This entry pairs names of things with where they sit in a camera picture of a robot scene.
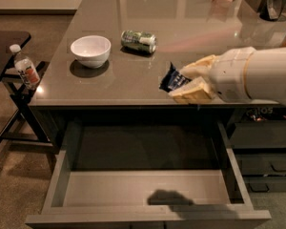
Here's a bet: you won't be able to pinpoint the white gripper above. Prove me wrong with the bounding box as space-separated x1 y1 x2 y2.
169 47 255 104

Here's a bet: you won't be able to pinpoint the dark blue rxbar wrapper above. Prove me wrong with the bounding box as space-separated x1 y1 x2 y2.
159 64 191 93

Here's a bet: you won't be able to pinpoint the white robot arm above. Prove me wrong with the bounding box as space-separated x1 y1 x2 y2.
170 47 286 106

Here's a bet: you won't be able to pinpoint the grey open top drawer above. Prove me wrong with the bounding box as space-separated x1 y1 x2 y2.
26 122 271 229

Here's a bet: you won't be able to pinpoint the green soda can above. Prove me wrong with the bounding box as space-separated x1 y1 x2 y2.
121 31 156 54

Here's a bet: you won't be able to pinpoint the dark lower drawers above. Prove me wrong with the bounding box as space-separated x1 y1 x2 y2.
226 107 286 193

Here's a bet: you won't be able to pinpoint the white bowl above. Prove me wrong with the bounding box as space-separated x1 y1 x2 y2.
70 35 112 69

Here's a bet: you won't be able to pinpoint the clear water bottle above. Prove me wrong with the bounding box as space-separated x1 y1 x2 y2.
10 44 40 90

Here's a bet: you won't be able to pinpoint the black side table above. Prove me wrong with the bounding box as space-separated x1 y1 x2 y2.
0 31 60 170

